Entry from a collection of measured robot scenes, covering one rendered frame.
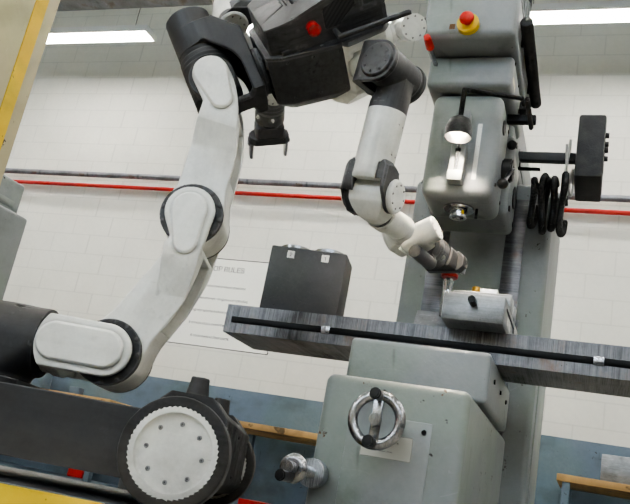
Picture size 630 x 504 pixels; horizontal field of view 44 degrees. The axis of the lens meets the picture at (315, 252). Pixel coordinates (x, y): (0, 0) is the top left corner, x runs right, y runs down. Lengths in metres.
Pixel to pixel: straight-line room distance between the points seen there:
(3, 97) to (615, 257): 4.87
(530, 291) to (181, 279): 1.22
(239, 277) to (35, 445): 5.73
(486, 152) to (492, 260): 0.49
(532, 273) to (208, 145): 1.18
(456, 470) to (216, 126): 0.92
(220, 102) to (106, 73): 7.21
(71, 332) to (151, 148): 6.58
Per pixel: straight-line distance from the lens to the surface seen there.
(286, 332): 2.14
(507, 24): 2.27
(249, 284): 7.15
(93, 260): 8.05
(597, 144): 2.54
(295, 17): 1.83
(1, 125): 3.14
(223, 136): 1.83
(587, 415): 6.33
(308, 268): 2.20
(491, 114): 2.28
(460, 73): 2.32
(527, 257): 2.58
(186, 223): 1.73
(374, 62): 1.78
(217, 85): 1.87
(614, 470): 5.76
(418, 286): 2.60
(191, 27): 1.99
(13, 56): 3.21
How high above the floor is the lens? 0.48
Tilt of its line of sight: 17 degrees up
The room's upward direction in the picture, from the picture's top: 11 degrees clockwise
